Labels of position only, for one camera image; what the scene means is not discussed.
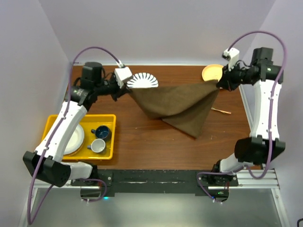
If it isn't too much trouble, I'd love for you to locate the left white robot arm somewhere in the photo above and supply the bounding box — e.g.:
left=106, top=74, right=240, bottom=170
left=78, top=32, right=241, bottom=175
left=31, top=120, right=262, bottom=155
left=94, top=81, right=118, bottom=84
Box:
left=23, top=62, right=133, bottom=187

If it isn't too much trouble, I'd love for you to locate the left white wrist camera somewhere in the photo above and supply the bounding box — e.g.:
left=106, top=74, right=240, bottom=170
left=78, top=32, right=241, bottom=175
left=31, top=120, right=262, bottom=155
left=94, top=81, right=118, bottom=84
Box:
left=114, top=67, right=133, bottom=88

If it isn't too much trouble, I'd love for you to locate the orange plate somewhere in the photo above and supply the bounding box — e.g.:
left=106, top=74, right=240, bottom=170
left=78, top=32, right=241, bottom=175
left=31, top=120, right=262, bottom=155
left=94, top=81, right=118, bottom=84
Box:
left=201, top=64, right=223, bottom=81

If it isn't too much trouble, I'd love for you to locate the dark blue mug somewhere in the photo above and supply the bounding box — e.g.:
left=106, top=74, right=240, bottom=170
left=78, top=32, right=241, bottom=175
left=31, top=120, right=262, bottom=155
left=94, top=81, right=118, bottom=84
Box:
left=91, top=125, right=112, bottom=142

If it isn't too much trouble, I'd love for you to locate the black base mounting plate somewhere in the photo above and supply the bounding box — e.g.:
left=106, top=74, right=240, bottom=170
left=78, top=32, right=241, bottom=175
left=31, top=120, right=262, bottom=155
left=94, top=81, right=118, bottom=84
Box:
left=71, top=169, right=239, bottom=198

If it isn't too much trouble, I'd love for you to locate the aluminium frame rail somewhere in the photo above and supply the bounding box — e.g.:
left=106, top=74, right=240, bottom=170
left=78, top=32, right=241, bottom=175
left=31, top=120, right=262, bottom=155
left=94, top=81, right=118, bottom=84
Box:
left=33, top=168, right=279, bottom=189

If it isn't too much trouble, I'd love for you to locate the yellow plastic bin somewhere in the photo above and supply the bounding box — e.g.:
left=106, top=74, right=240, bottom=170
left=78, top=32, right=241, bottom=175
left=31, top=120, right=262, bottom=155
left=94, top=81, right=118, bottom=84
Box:
left=41, top=114, right=117, bottom=161

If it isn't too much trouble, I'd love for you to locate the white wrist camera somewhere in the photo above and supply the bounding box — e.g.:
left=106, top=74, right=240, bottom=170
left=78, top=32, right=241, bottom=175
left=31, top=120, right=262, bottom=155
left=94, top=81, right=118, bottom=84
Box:
left=222, top=47, right=240, bottom=71
left=114, top=67, right=133, bottom=88

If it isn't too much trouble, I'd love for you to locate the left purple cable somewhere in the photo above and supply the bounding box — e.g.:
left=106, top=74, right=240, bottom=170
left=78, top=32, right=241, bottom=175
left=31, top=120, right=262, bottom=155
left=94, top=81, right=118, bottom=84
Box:
left=27, top=46, right=124, bottom=225

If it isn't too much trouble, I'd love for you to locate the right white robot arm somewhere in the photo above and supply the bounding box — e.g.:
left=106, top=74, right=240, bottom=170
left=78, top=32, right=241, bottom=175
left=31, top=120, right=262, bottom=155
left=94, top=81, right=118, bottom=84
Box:
left=211, top=47, right=285, bottom=186

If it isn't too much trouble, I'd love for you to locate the copper spoon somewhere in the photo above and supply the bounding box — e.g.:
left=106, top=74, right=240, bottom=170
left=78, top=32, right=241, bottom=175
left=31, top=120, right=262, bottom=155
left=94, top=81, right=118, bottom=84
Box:
left=211, top=107, right=231, bottom=114

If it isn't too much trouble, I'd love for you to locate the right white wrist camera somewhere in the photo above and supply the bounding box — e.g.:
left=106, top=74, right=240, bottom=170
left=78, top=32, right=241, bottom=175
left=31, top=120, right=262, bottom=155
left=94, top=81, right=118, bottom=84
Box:
left=222, top=47, right=240, bottom=71

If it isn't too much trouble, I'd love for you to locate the white grey mug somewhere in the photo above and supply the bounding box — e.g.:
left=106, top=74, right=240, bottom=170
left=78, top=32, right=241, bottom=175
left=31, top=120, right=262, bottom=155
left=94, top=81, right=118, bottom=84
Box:
left=87, top=139, right=107, bottom=154

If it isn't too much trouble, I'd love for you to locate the white blue striped plate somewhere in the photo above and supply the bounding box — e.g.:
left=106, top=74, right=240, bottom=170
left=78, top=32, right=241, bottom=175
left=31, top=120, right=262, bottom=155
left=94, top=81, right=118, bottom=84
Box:
left=127, top=72, right=159, bottom=88

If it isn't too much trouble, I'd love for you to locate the white paper plate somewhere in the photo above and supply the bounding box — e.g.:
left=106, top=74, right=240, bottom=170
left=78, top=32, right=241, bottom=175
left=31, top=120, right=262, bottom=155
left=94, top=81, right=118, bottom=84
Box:
left=63, top=124, right=84, bottom=155

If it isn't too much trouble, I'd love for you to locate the brown cloth napkin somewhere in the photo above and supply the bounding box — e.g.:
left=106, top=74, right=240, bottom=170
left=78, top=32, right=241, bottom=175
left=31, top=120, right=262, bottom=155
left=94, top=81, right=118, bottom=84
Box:
left=130, top=80, right=219, bottom=138

